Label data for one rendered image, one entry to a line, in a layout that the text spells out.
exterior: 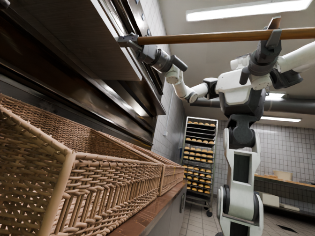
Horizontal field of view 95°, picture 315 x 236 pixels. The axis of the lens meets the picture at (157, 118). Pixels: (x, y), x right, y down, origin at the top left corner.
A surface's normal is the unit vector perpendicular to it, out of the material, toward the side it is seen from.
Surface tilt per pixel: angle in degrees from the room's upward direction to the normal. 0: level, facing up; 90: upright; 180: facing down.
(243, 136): 91
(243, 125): 91
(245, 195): 85
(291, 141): 90
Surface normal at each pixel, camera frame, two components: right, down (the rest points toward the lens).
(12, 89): 0.95, 0.10
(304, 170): -0.25, -0.32
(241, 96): -0.66, -0.33
